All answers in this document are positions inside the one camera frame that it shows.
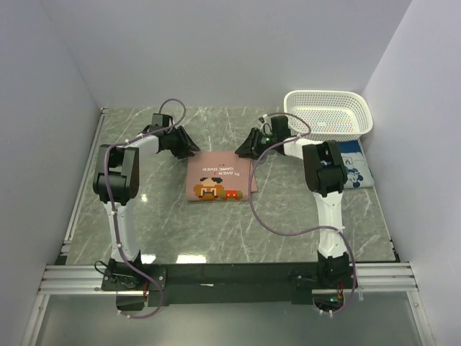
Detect black base crossbar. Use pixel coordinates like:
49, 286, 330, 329
102, 262, 357, 306

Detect white plastic basket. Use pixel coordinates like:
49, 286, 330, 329
284, 90, 373, 141

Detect pink graphic t-shirt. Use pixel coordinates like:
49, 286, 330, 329
186, 151, 258, 202

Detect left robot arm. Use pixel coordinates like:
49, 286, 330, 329
92, 113, 200, 264

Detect folded blue t-shirt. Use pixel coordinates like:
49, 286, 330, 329
338, 141, 375, 189

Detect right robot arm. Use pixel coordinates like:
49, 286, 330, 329
235, 112, 353, 288

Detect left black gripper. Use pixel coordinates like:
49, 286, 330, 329
166, 126, 200, 159

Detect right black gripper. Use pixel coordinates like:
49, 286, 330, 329
236, 128, 278, 159

